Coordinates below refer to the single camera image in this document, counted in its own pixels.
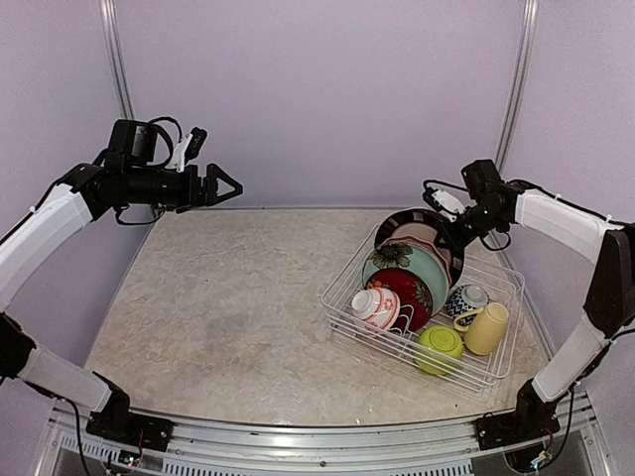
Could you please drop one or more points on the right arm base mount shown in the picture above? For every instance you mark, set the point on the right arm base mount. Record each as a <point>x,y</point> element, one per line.
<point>495,431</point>

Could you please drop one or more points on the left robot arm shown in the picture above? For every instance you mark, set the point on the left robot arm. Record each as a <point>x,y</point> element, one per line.
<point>141,164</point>

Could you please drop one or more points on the white wire dish rack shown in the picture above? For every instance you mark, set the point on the white wire dish rack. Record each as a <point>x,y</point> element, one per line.
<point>474,373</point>

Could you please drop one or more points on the yellow mug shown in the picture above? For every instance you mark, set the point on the yellow mug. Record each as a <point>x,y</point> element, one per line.
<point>483,328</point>

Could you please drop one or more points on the aluminium corner post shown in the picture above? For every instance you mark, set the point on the aluminium corner post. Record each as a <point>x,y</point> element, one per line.
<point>115,58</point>
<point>519,76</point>

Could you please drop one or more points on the light teal floral plate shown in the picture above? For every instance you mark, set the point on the light teal floral plate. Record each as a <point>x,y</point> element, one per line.
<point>408,254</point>

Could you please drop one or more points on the pink scalloped plate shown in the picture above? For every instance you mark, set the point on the pink scalloped plate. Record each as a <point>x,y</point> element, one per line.
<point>442,258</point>

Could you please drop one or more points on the blue white patterned cup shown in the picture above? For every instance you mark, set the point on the blue white patterned cup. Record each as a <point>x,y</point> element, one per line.
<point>465,298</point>

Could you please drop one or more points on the left aluminium corner post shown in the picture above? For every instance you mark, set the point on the left aluminium corner post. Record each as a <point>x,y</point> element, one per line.
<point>115,58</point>

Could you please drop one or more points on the aluminium front rail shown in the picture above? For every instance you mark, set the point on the aluminium front rail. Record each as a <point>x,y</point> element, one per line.
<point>198,446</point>

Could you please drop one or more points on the lime green bowl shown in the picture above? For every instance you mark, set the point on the lime green bowl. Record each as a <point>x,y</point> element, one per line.
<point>438,350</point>

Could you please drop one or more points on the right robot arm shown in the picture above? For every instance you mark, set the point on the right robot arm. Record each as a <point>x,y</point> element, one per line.
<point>602,259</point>

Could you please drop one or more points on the white red patterned bowl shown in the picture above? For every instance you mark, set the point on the white red patterned bowl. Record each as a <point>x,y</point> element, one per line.
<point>375,309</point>

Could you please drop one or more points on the right aluminium corner post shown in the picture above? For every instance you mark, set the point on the right aluminium corner post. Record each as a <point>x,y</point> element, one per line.
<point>519,76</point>

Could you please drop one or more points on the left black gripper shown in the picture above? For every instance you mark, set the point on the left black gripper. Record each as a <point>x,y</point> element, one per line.
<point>192,198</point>

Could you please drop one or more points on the red floral bowl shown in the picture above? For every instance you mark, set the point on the red floral bowl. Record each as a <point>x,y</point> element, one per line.
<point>415,297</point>

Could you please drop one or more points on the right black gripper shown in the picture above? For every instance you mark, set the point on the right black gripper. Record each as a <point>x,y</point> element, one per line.
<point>453,240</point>

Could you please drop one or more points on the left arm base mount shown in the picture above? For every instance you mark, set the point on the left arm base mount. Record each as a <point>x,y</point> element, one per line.
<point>140,431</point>

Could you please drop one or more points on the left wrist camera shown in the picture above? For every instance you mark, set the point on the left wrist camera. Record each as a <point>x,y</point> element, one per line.
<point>187,149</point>

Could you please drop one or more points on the black rimmed beige plate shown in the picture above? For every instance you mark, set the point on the black rimmed beige plate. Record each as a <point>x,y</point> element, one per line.
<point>422,223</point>

